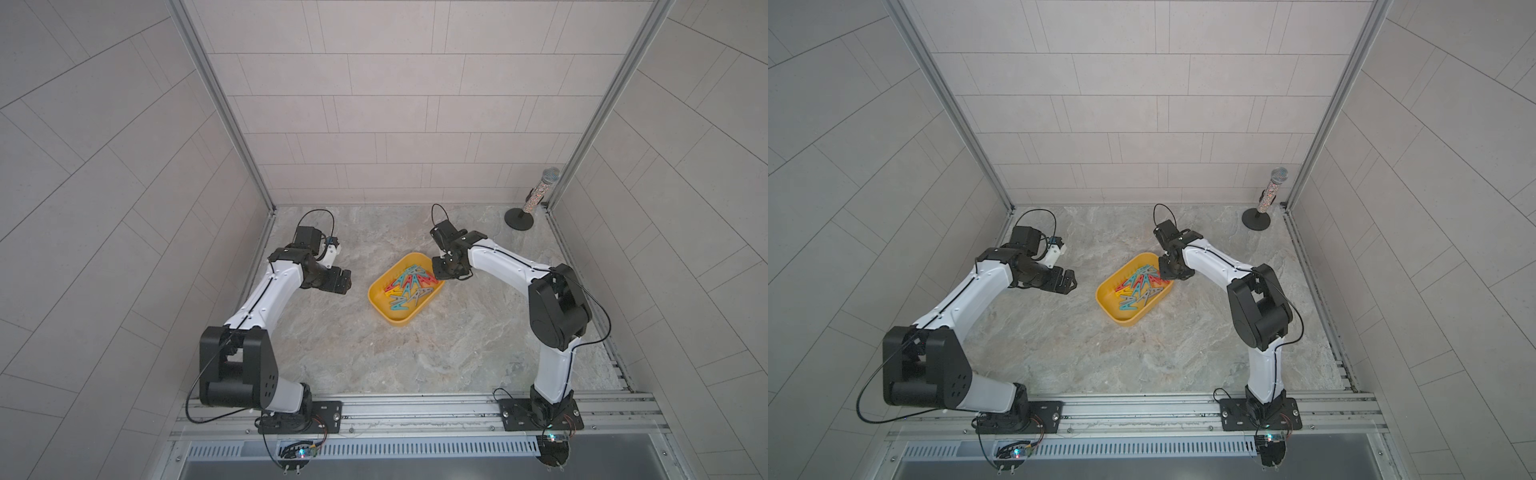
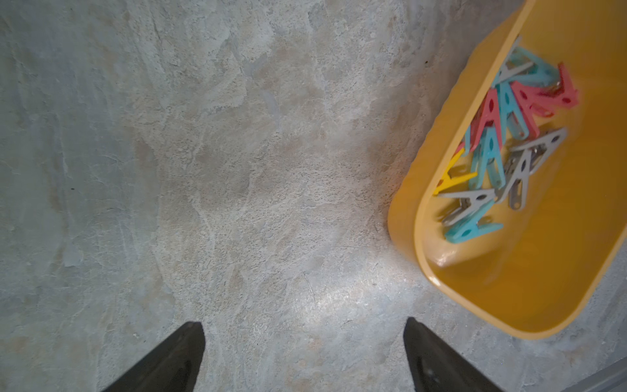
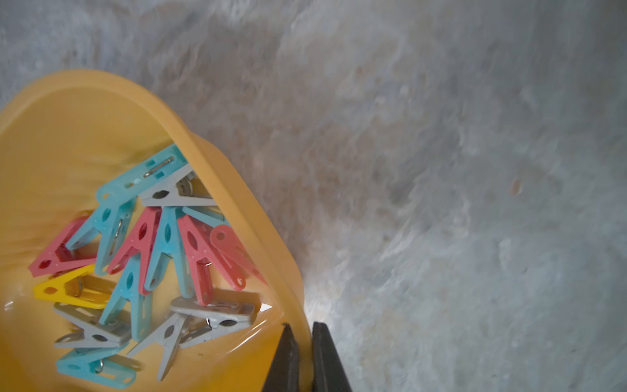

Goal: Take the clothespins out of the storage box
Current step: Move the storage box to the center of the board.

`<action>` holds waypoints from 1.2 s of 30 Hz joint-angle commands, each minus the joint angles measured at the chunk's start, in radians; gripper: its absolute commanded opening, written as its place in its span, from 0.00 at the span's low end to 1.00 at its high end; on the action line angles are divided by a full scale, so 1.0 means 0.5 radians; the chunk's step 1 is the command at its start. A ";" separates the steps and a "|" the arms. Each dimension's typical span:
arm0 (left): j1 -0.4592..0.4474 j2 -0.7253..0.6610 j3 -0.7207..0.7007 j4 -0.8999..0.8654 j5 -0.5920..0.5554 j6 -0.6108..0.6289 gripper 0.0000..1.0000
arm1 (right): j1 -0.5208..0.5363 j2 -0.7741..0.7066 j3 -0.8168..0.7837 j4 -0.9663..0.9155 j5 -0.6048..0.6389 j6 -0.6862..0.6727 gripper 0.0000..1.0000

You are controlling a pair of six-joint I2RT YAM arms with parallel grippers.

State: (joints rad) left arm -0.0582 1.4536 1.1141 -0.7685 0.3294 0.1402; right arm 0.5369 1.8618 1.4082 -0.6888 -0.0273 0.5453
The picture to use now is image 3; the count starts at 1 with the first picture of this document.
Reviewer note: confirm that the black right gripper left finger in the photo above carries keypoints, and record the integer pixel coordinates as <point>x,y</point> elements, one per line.
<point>283,375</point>

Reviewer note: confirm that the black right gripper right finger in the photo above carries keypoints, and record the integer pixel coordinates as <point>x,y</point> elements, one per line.
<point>329,373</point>

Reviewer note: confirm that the teal clothespin placed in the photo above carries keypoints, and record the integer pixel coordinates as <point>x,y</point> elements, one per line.
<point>111,223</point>
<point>168,246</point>

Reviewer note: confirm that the yellow plastic storage tray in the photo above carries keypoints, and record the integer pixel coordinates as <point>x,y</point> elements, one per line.
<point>62,138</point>

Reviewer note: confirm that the grey clothespin lower right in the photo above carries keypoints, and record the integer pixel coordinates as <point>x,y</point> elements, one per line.
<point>221,317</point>

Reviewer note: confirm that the grey clothespin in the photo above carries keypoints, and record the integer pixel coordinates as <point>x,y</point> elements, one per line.
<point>221,317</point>
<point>91,334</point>

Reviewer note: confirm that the teal clothespin tray middle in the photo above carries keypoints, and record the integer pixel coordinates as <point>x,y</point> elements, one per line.
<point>127,291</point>

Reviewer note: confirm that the teal clothespin tray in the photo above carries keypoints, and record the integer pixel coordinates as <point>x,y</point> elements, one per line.
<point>127,291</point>
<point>138,179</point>
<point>94,365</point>

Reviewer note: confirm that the teal clothespin tray bottom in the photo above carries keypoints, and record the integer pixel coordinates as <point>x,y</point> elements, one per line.
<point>94,365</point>

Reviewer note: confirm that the grey clothespin lower left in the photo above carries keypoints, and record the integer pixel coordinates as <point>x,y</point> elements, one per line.
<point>91,334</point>

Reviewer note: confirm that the grey clothespin tray top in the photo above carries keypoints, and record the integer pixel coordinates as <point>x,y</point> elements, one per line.
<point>176,191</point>

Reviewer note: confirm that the yellow clothespin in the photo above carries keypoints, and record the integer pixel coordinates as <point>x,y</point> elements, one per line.
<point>79,287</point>

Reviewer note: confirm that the teal clothespin tray top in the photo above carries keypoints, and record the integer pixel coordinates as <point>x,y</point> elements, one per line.
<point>138,179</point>

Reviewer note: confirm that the pink clothespin in tray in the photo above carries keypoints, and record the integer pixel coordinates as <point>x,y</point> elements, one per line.
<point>56,258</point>

